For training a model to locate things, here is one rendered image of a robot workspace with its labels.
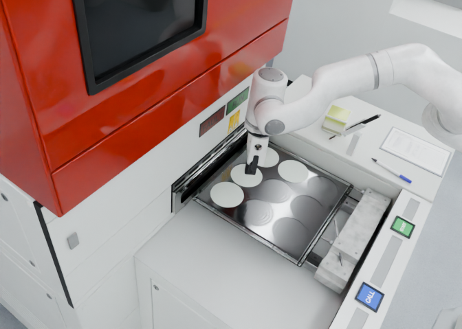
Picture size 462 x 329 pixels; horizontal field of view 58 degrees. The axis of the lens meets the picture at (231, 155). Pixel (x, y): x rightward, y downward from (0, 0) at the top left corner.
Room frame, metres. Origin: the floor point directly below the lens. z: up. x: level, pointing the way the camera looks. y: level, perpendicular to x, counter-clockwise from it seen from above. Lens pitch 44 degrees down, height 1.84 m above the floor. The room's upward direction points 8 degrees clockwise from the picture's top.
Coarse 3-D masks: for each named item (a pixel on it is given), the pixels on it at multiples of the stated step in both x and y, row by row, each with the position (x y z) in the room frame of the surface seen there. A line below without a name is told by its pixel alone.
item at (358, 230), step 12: (360, 204) 0.88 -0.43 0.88; (360, 216) 0.83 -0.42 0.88; (372, 216) 0.84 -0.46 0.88; (348, 228) 0.78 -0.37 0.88; (360, 228) 0.78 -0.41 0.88; (372, 228) 0.79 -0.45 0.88; (348, 240) 0.73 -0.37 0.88; (360, 240) 0.74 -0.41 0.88; (348, 264) 0.65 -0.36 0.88; (324, 276) 0.60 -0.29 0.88; (336, 288) 0.58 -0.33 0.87
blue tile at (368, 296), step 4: (364, 284) 0.55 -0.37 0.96; (364, 288) 0.53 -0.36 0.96; (368, 288) 0.54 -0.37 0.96; (360, 292) 0.52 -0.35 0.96; (364, 292) 0.52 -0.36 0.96; (368, 292) 0.53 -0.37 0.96; (372, 292) 0.53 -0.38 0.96; (376, 292) 0.53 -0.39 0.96; (360, 296) 0.51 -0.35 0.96; (364, 296) 0.51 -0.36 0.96; (368, 296) 0.52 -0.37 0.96; (372, 296) 0.52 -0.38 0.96; (376, 296) 0.52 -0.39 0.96; (380, 296) 0.52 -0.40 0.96; (364, 300) 0.50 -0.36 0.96; (368, 300) 0.50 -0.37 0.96; (372, 300) 0.51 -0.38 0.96; (376, 300) 0.51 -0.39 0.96; (368, 304) 0.49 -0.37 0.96; (372, 304) 0.50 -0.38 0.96; (376, 304) 0.50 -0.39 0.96
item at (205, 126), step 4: (224, 108) 0.96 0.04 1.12; (220, 112) 0.94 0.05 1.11; (212, 116) 0.91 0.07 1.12; (216, 116) 0.92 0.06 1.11; (220, 116) 0.94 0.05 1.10; (208, 120) 0.89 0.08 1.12; (212, 120) 0.91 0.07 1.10; (216, 120) 0.93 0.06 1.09; (204, 124) 0.87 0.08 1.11; (208, 124) 0.89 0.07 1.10; (212, 124) 0.91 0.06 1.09; (204, 128) 0.88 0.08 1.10; (208, 128) 0.89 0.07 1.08; (204, 132) 0.88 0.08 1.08
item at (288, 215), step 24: (264, 168) 0.95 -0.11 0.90; (312, 168) 0.99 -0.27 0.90; (264, 192) 0.85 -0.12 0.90; (288, 192) 0.87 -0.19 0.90; (312, 192) 0.88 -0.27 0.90; (336, 192) 0.90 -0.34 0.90; (240, 216) 0.75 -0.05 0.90; (264, 216) 0.76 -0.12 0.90; (288, 216) 0.77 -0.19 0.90; (312, 216) 0.79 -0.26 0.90; (288, 240) 0.69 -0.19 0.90
